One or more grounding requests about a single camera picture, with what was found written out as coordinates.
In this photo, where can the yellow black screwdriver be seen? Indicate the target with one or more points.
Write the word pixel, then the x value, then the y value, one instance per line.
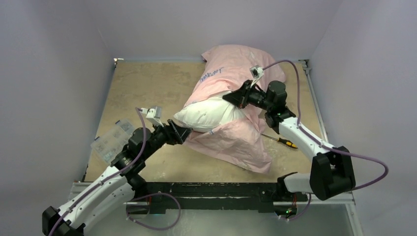
pixel 281 140

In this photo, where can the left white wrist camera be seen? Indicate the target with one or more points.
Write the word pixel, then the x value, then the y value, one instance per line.
pixel 153 115

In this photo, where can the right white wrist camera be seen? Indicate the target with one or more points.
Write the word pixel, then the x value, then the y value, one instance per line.
pixel 257 73

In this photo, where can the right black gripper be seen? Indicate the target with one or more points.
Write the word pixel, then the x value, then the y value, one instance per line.
pixel 244 95

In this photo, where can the white pillow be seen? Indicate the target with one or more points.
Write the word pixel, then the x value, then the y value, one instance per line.
pixel 206 115

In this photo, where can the pink pillow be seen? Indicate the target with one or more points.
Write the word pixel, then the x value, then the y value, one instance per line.
pixel 238 142

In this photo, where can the clear plastic bag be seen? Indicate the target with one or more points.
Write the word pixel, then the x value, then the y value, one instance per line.
pixel 110 144

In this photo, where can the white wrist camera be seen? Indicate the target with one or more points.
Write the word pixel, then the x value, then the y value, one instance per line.
pixel 153 115
pixel 257 73

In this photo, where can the black base bar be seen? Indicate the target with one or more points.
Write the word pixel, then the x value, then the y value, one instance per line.
pixel 267 197

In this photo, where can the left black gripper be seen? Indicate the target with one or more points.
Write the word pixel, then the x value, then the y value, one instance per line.
pixel 180 132

